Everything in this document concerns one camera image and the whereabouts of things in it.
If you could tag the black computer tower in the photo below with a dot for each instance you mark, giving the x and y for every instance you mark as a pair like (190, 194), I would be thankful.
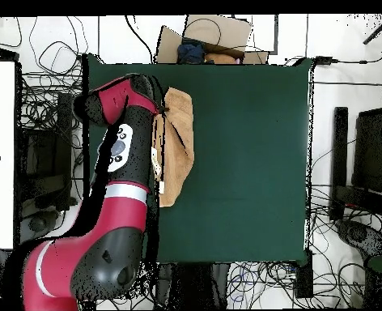
(48, 162)

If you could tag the black upright bar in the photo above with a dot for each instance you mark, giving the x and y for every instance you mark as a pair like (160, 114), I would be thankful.
(339, 155)

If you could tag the black power strip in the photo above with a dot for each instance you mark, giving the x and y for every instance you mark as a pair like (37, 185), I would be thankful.
(305, 275)

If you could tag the black rod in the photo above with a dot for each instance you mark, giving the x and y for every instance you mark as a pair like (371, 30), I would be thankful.
(380, 29)

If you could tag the dark blue garment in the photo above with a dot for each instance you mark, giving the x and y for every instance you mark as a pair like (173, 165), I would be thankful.
(191, 51)

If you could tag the dark green table cloth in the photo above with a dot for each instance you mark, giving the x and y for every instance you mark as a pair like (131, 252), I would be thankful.
(242, 162)

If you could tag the peach terry towel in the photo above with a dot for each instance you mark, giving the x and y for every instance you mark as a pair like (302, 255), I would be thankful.
(178, 145)

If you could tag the black power adapter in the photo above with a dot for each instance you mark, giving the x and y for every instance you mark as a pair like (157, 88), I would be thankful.
(323, 60)

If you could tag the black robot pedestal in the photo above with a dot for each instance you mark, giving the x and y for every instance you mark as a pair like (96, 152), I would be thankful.
(194, 285)

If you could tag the black monitor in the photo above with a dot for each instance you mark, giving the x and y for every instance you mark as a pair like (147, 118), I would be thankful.
(370, 152)

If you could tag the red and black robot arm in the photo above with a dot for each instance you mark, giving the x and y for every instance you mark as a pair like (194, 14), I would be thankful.
(119, 210)

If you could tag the cardboard box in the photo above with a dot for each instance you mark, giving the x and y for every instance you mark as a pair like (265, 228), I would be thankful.
(230, 32)

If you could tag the orange cloth item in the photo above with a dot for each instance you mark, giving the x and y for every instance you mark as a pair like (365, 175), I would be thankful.
(220, 59)

